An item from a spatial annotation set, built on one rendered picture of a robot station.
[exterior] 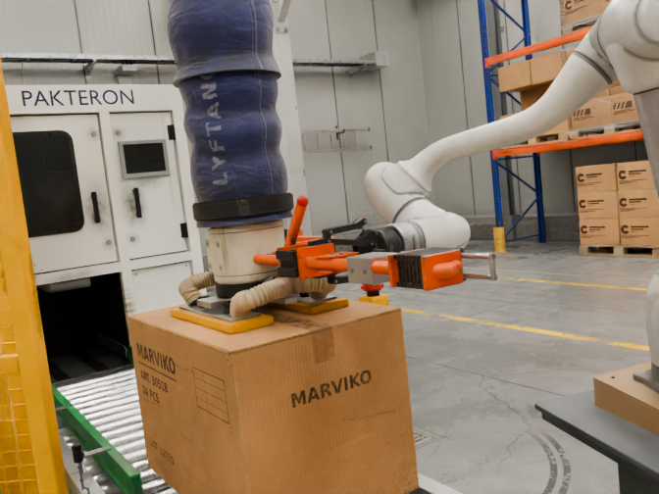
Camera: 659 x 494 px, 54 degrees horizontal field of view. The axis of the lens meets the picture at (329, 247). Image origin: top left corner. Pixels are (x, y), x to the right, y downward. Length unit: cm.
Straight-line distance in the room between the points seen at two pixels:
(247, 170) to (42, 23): 912
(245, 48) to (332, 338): 62
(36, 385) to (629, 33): 149
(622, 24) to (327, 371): 81
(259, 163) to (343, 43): 1112
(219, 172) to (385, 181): 38
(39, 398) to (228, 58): 95
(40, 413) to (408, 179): 106
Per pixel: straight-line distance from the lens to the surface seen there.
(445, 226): 140
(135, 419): 263
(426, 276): 92
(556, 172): 1137
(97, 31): 1054
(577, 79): 140
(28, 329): 174
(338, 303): 140
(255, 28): 142
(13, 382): 225
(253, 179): 137
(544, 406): 170
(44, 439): 181
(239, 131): 137
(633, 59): 124
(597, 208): 940
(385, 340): 134
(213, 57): 139
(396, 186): 146
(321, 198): 1170
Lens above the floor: 135
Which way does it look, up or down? 6 degrees down
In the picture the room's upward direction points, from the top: 6 degrees counter-clockwise
